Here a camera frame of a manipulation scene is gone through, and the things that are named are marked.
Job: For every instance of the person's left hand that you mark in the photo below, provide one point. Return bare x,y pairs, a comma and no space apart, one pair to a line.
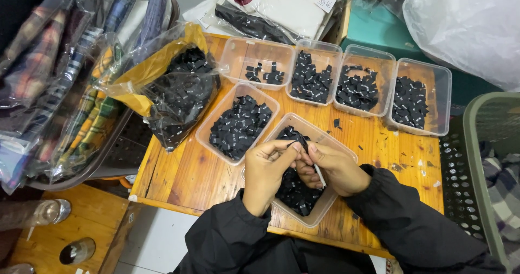
262,176

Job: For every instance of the person's right hand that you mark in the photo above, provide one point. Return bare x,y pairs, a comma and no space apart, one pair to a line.
339,172

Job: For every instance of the small white cutting tool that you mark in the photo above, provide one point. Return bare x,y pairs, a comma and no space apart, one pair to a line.
321,176

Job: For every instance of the single black woven label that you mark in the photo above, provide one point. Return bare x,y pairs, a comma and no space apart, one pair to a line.
302,142

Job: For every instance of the clear plastic container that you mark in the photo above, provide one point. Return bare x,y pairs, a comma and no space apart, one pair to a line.
243,50
384,83
211,127
313,46
438,99
325,138

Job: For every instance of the pile of black labels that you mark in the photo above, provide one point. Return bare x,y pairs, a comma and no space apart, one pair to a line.
239,127
310,81
272,77
357,91
409,103
296,196

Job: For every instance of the loose black label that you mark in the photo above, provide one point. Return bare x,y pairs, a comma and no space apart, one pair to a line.
336,122

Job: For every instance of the clear bag of black labels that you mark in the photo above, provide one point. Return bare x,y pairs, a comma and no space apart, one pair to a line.
183,99

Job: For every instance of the black perforated crate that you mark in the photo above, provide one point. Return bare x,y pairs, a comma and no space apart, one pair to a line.
457,176

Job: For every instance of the green laundry basket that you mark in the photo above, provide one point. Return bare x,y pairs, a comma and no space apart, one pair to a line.
473,152

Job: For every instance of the teal box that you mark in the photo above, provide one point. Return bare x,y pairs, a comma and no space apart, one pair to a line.
373,28

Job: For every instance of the plaid cloth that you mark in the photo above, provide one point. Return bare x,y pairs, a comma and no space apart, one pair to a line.
505,192

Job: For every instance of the white handwritten paper tag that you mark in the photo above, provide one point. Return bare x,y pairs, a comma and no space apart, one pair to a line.
326,1

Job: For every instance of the stack of bagged folded garments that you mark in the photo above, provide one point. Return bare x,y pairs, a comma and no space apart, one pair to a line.
280,5

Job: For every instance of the wooden stool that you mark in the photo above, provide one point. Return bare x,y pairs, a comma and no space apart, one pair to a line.
81,213

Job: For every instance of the large white plastic bag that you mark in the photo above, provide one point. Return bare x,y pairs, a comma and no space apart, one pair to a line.
467,26

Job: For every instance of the dark round object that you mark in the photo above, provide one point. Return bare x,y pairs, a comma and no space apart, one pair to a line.
77,251

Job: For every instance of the basket of packaged plaid clothes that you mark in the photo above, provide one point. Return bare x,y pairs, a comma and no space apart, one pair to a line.
61,83

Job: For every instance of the clear bottle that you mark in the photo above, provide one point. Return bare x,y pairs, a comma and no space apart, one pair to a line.
36,213

